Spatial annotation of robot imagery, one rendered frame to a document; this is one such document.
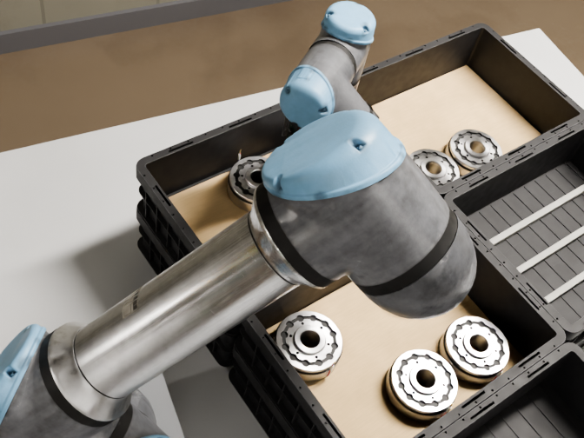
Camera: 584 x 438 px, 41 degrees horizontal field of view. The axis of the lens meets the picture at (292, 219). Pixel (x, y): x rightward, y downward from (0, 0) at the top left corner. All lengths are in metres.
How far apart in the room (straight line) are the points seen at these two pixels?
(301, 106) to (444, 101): 0.61
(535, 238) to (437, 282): 0.76
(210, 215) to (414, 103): 0.50
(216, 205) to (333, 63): 0.38
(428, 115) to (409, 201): 0.90
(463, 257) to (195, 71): 2.12
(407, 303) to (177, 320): 0.22
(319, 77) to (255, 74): 1.74
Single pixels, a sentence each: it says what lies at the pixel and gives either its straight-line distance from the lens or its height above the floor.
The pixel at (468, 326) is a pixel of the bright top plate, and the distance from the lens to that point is 1.26.
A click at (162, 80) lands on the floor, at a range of 2.72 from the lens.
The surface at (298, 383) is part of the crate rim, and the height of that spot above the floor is 0.93.
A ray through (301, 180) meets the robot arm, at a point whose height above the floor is 1.39.
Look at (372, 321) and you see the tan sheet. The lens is 1.25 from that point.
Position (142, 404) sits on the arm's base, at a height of 0.90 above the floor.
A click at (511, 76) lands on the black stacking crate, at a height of 0.89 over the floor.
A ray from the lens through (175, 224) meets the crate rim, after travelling 1.18.
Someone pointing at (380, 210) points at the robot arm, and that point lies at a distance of 0.67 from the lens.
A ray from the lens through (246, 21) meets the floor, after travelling 2.99.
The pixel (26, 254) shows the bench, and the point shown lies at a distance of 1.43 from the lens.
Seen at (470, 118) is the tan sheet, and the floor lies 0.83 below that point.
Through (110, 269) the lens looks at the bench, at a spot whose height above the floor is 0.70.
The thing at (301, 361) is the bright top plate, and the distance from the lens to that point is 1.16.
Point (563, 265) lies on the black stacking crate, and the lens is 1.44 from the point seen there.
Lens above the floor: 1.88
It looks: 52 degrees down
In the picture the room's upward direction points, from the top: 15 degrees clockwise
